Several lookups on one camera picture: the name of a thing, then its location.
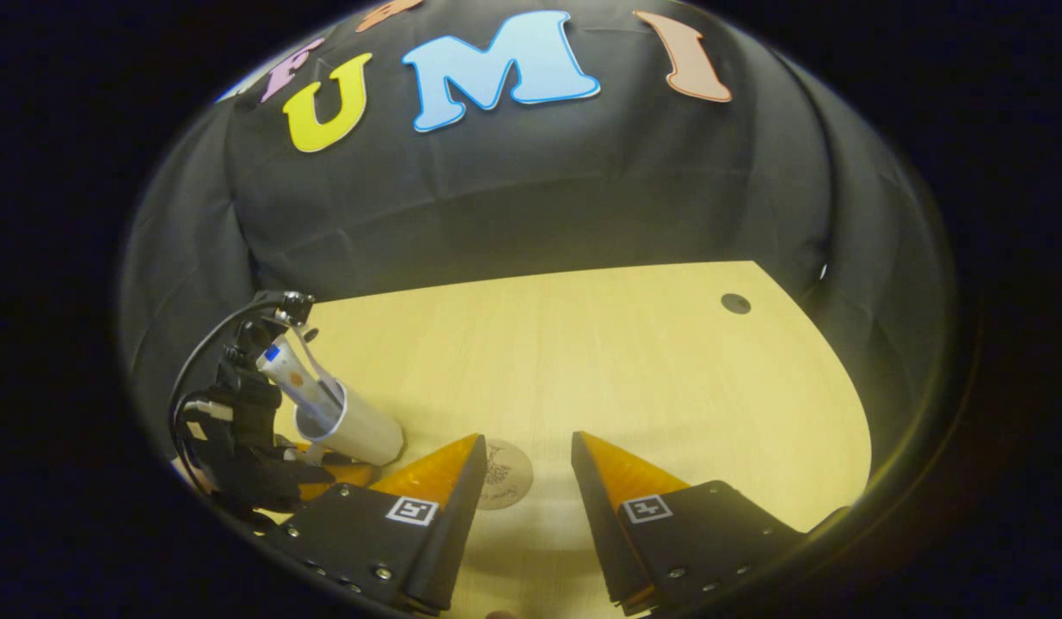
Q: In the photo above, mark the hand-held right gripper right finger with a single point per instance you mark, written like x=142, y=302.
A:
x=599, y=524

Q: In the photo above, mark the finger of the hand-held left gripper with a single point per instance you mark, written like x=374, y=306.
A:
x=350, y=475

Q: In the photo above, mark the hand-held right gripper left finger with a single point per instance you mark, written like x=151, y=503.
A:
x=457, y=533

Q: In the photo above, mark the white cup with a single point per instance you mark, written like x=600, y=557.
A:
x=367, y=430

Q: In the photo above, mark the round wooden coaster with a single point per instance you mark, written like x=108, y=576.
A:
x=506, y=481

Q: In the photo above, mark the white toothpaste tube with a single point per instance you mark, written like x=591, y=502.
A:
x=294, y=378

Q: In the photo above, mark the pale purple toothbrush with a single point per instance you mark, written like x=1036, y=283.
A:
x=317, y=365

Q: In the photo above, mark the light wooden desktop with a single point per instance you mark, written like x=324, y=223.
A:
x=625, y=370

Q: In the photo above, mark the black backdrop cloth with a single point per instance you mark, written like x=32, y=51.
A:
x=539, y=189

